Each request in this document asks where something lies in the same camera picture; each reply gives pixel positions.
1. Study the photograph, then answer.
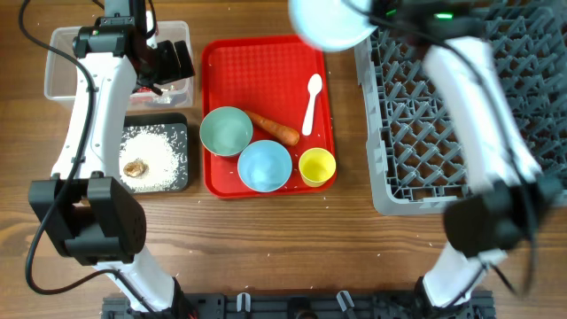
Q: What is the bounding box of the light blue plate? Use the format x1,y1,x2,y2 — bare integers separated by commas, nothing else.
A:
288,0,377,52

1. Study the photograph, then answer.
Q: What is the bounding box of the brown food scrap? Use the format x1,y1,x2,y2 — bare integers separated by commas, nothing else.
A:
122,159,148,178

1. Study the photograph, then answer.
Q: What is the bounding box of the yellow cup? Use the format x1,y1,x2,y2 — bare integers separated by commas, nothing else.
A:
299,148,337,188

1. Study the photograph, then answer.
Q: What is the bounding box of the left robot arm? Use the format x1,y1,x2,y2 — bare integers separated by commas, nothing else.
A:
28,0,198,318

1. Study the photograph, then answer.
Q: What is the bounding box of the light blue bowl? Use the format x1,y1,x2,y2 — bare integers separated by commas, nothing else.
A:
237,140,292,193

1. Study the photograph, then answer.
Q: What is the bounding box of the red serving tray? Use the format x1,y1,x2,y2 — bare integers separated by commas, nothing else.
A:
201,35,337,199

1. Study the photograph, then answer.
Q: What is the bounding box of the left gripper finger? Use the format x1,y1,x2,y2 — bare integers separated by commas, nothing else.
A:
174,41,195,79
154,40,180,84

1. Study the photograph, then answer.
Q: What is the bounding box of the clear plastic bin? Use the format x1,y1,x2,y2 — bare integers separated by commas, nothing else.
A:
43,20,194,112

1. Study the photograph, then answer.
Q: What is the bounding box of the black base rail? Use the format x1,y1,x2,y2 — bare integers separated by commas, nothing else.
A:
100,291,496,319

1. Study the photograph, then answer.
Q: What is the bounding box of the orange carrot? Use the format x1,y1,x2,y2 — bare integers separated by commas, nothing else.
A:
245,111,300,146

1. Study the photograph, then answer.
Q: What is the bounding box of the white tissue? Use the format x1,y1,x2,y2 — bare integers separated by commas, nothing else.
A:
150,91,175,107

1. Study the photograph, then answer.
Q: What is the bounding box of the white rice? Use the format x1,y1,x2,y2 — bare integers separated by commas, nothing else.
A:
119,123,189,193

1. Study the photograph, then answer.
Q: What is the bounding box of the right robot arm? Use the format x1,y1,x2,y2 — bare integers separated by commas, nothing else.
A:
371,1,563,311

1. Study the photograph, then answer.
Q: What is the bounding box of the red snack wrapper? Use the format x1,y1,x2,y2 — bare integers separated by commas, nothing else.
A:
132,84,187,97

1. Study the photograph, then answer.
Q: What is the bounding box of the grey dishwasher rack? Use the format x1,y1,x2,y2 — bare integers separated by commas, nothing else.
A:
354,1,566,215

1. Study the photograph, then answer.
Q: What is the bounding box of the green bowl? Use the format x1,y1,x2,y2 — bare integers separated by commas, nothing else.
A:
199,106,253,157

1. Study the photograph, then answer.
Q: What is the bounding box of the black waste tray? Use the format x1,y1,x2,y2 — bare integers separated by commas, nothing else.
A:
66,112,190,195

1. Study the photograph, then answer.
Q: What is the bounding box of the white plastic spoon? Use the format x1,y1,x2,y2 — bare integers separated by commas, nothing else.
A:
301,74,322,136

